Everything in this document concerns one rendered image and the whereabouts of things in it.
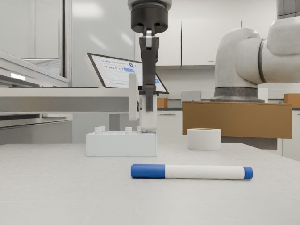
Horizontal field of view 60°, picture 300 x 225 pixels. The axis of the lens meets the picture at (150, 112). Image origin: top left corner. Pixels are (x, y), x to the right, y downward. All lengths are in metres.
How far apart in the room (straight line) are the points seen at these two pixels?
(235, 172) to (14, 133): 0.63
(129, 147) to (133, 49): 2.05
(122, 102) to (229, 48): 0.50
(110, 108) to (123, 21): 1.97
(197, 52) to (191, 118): 3.27
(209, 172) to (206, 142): 0.23
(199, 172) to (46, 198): 0.16
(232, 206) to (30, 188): 0.20
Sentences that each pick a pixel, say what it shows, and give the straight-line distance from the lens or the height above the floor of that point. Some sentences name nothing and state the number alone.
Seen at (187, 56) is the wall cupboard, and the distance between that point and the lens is 4.09.
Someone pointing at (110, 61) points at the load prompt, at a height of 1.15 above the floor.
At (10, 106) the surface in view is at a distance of 0.69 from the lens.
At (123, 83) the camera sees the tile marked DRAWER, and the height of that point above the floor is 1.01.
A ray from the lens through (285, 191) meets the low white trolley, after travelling 0.30.
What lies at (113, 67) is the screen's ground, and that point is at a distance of 1.66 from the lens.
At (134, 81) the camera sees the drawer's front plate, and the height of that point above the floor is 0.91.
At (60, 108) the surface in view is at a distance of 0.65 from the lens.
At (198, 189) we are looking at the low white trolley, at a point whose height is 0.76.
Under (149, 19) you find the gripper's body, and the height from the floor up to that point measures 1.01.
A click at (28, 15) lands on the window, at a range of 0.98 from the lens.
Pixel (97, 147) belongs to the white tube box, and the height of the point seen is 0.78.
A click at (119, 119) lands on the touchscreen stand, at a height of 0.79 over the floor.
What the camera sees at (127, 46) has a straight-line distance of 2.48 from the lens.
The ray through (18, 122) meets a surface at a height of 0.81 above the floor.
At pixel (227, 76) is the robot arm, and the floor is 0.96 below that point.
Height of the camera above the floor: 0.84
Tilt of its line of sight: level
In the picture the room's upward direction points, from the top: straight up
